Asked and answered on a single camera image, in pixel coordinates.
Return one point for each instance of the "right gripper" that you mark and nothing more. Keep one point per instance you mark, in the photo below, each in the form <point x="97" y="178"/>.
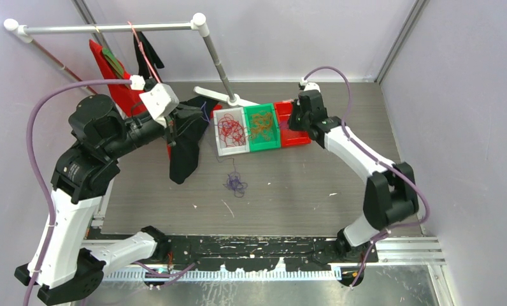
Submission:
<point x="296" y="107"/>

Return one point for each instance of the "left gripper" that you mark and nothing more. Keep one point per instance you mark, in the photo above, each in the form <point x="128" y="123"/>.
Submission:
<point x="178" y="119"/>

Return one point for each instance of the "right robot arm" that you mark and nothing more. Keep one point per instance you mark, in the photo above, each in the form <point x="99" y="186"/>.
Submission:
<point x="389" y="197"/>

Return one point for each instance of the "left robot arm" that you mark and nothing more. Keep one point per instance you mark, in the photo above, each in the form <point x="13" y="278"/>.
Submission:
<point x="62" y="267"/>

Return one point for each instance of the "red plastic bin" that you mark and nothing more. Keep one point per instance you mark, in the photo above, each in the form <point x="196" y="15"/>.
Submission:
<point x="288" y="137"/>

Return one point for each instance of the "black cloth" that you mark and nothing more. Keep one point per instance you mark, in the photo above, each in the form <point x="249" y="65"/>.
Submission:
<point x="184" y="156"/>

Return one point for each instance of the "green plastic bin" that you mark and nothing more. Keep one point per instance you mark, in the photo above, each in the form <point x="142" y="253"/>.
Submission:
<point x="262" y="127"/>

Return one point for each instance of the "white plastic bin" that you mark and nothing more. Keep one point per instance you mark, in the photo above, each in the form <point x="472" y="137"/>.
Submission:
<point x="230" y="131"/>

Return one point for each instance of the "red cloth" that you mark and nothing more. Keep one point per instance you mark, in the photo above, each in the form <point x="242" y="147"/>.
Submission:
<point x="126" y="99"/>

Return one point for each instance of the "pink hanger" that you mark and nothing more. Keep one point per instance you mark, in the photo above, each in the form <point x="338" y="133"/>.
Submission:
<point x="147" y="58"/>

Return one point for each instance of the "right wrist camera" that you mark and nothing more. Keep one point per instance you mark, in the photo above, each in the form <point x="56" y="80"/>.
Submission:
<point x="305" y="85"/>

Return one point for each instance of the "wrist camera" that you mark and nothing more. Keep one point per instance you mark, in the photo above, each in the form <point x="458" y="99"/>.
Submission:
<point x="158" y="98"/>
<point x="305" y="85"/>

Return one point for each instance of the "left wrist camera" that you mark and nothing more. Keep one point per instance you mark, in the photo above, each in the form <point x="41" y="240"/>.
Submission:
<point x="158" y="98"/>

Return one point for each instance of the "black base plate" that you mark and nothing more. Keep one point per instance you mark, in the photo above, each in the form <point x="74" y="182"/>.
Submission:
<point x="255" y="253"/>

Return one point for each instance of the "aluminium rail frame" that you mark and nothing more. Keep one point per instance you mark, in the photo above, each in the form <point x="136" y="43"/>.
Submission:
<point x="392" y="252"/>

